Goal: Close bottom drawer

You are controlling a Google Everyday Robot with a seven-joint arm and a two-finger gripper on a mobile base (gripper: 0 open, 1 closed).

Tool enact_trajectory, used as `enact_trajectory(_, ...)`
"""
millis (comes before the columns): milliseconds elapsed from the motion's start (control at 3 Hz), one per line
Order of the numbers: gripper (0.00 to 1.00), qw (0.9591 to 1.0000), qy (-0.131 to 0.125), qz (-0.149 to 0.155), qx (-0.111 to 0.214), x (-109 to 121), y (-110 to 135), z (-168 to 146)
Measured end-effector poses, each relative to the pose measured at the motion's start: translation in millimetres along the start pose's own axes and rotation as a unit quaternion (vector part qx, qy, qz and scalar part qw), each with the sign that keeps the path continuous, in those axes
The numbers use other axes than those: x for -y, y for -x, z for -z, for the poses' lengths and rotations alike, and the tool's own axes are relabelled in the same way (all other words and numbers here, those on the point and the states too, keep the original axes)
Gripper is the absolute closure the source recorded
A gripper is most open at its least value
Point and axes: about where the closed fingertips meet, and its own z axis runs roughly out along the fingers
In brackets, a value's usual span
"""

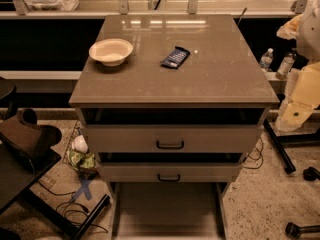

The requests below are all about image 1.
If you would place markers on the blue snack bar wrapper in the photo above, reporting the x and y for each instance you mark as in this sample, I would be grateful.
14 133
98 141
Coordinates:
176 58

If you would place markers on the bottle with yellow liquid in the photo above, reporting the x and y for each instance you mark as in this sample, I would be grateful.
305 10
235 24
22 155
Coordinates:
286 64

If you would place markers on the black office chair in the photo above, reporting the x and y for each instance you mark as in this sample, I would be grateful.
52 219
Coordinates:
18 174

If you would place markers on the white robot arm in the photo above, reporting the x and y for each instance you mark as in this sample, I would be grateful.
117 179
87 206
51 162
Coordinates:
302 90

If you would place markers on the black table leg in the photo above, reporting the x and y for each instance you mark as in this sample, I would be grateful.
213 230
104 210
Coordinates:
288 165

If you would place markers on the white round object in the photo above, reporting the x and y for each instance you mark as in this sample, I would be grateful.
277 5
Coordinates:
79 144

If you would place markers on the clear water bottle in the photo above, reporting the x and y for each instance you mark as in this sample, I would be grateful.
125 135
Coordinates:
266 60

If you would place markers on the blue tape cross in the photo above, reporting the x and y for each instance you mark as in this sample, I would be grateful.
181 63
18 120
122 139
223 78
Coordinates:
83 190

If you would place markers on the green patterned bag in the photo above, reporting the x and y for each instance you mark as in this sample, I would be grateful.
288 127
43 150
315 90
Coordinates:
82 162

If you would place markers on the grey drawer cabinet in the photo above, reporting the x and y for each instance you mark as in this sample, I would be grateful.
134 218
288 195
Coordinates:
220 84

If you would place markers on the grey drawer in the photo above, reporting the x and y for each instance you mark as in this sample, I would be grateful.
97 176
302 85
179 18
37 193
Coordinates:
164 139
167 211
168 172

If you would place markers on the black caster lower right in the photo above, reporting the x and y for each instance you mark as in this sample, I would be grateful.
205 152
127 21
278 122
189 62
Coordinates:
295 231

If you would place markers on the white bowl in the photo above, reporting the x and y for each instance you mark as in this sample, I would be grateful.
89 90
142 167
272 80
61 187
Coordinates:
111 52

